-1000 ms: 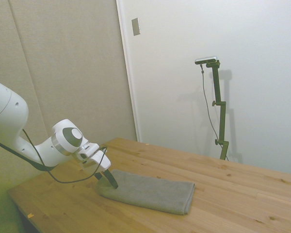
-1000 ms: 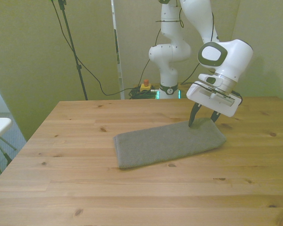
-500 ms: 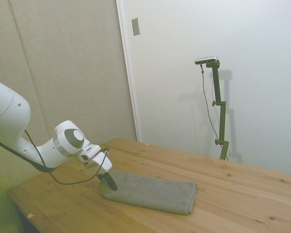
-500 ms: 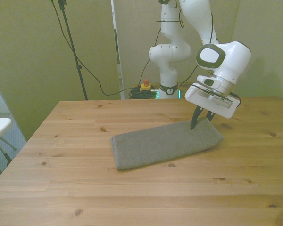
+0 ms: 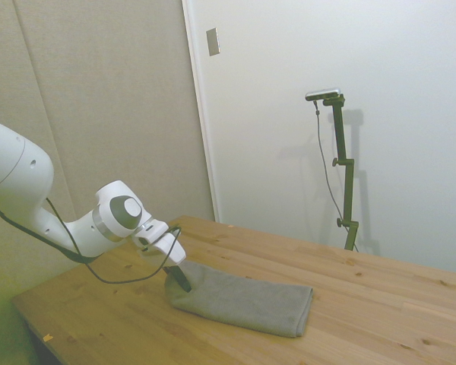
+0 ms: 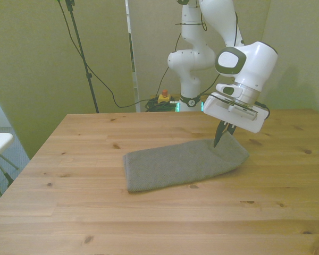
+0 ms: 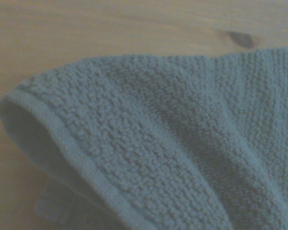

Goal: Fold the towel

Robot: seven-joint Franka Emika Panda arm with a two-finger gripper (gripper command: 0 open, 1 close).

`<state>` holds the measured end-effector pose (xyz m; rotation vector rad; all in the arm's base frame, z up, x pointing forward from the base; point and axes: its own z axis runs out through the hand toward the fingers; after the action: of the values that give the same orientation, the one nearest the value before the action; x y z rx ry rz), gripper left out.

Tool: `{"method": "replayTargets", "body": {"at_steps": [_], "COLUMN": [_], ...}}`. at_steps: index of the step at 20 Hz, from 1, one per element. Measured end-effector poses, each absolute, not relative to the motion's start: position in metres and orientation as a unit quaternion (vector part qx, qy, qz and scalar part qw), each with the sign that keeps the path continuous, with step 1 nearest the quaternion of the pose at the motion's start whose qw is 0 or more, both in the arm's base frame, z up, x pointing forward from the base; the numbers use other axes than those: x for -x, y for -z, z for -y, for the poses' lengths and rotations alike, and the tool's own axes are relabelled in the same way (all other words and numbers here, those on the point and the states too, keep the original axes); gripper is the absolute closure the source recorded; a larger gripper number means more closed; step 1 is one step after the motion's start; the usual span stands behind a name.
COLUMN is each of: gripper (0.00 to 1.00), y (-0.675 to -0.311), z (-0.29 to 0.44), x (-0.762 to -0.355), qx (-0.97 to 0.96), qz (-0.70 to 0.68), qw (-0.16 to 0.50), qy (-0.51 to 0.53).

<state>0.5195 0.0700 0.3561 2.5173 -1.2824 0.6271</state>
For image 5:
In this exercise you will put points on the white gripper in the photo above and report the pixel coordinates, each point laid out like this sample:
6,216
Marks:
175,251

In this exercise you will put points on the grey towel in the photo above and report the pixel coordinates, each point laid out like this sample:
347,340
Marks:
247,304

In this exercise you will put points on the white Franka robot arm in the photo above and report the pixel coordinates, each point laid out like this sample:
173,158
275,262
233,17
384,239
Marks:
19,171

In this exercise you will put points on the small orange chip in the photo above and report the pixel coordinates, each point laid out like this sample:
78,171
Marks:
48,337

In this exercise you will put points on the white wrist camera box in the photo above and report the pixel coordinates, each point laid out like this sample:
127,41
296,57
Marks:
152,230

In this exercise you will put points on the white door frame trim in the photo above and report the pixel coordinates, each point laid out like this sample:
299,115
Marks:
201,114

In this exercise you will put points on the dark green camera stand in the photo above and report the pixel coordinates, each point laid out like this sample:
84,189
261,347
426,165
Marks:
345,167

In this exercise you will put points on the silver exterior camera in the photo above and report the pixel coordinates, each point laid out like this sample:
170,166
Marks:
323,93

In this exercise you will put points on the grey wall switch plate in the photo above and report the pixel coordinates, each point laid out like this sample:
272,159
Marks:
213,42

